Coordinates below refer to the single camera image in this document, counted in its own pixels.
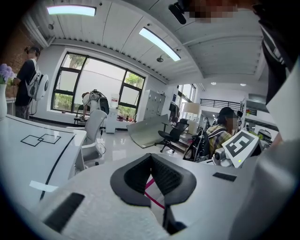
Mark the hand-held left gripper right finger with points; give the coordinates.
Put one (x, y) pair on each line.
(206, 199)

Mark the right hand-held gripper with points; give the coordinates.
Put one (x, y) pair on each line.
(241, 145)

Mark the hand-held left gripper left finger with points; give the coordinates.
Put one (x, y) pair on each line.
(100, 211)

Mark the person's right forearm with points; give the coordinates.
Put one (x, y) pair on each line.
(277, 140)

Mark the black railing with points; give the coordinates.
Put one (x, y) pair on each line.
(220, 103)

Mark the pink tape strip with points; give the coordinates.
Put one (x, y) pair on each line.
(152, 197)

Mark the white floor lamp shade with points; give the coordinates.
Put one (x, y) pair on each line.
(191, 108)

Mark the black office chair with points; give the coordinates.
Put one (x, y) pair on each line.
(173, 134)

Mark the white office chair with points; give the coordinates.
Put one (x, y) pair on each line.
(93, 131)

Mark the white table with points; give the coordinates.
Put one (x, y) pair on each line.
(25, 161)

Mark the white curved panel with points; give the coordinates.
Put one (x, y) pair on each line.
(147, 131)

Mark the grey metal lockers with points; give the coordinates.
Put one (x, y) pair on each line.
(153, 104)

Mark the black framed window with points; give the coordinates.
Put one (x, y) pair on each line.
(98, 82)

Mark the long ceiling lamp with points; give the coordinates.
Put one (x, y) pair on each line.
(159, 43)
(70, 10)

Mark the white backpack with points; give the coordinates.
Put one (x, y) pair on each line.
(38, 85)

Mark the white vase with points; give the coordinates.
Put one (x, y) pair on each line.
(2, 103)

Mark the purple flowers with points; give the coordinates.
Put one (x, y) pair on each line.
(5, 72)

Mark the black head camera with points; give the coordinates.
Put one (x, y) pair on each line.
(177, 14)

